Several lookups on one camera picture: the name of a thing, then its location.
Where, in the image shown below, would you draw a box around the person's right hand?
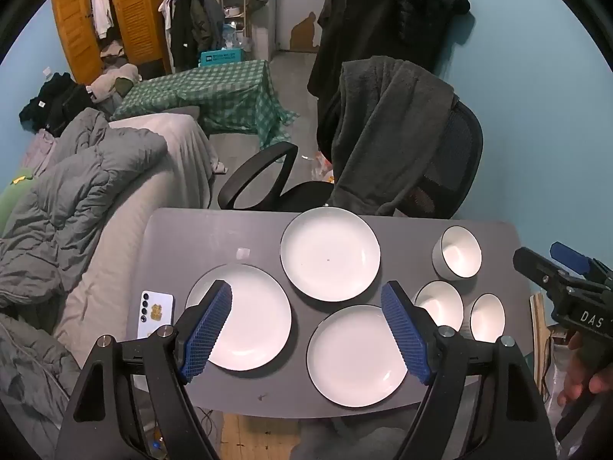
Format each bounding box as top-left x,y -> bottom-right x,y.
558,332 -> 613,406

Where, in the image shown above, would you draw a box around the wooden louvred wardrobe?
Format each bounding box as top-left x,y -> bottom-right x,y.
50,0 -> 173,86

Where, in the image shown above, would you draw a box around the beige clothes pile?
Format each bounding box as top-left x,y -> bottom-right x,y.
86,63 -> 141,104

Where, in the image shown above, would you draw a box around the green checked tablecloth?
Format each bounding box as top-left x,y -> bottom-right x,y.
110,59 -> 298,151

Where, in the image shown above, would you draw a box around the white plate black rim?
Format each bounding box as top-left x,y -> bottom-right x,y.
306,304 -> 413,409
184,263 -> 294,372
280,206 -> 382,302

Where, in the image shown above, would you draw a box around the black hanging jacket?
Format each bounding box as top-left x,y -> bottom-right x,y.
170,0 -> 198,72

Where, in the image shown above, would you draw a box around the teal storage box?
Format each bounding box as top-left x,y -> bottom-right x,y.
200,49 -> 244,68

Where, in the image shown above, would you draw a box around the black hanging coat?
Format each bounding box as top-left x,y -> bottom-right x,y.
306,0 -> 472,161

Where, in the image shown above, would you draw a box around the wooden plank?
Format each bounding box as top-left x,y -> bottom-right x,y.
529,292 -> 551,394

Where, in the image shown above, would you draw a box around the black mesh office chair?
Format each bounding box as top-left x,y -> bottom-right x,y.
218,103 -> 484,221

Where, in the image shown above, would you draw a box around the white bowl black rim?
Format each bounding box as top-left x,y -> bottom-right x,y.
413,280 -> 464,334
469,293 -> 506,342
432,225 -> 482,281

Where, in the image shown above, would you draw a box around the white smartphone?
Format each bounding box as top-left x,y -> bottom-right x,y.
137,291 -> 175,341

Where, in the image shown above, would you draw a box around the plastic bag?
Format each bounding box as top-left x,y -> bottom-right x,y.
311,152 -> 336,183

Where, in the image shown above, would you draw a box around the black clothes pile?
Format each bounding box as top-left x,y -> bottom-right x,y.
19,73 -> 101,137

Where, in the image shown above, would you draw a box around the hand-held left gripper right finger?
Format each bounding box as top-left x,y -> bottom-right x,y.
380,280 -> 559,460

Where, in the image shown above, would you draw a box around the person's grey trousers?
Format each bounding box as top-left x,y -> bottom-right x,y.
287,417 -> 417,460

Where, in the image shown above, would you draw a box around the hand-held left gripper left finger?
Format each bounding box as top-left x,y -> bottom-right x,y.
54,279 -> 234,460

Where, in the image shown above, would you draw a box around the dark olive hanging jacket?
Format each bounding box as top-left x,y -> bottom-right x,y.
192,0 -> 226,53

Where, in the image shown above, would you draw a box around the lavender cloth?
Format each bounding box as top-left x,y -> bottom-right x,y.
21,129 -> 61,178

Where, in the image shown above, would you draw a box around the white shirt in wardrobe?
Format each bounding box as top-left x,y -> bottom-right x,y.
91,0 -> 116,39

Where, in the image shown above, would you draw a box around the dark grey fleece robe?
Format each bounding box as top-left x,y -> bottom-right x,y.
330,56 -> 456,216

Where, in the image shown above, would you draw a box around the green pillow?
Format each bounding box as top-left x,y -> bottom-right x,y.
0,168 -> 34,231

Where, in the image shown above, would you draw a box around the grey quilted duvet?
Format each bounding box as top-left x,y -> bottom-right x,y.
0,108 -> 168,442

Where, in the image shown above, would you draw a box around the beige bed sheet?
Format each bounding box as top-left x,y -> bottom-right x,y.
52,112 -> 228,355

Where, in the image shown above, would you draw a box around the white door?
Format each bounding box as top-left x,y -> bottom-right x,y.
275,0 -> 331,53

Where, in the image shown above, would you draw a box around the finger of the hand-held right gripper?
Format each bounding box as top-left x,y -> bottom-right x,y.
550,242 -> 613,288
513,248 -> 570,298

